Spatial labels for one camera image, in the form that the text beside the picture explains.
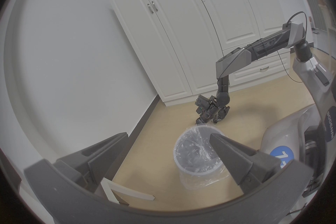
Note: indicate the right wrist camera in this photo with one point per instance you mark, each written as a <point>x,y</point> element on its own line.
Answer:
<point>203,101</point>

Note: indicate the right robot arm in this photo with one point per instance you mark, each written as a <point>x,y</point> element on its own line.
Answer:
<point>236,60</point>

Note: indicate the dark grey seat white stool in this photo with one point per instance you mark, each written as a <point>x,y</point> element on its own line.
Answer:
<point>131,192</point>

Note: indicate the clear plastic bag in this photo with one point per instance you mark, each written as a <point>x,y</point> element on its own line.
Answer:
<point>194,149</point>

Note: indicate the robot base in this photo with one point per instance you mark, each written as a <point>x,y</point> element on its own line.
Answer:
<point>278,136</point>

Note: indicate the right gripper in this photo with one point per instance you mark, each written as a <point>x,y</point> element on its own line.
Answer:
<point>206,115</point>

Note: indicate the white trash bin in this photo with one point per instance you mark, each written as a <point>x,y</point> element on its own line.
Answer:
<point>181,162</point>

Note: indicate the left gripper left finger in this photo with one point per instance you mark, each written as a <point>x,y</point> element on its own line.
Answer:
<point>99,162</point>

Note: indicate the white wardrobe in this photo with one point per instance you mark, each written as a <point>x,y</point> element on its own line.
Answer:
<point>183,20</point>

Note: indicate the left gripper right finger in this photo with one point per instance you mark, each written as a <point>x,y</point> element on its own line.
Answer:
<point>241,162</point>

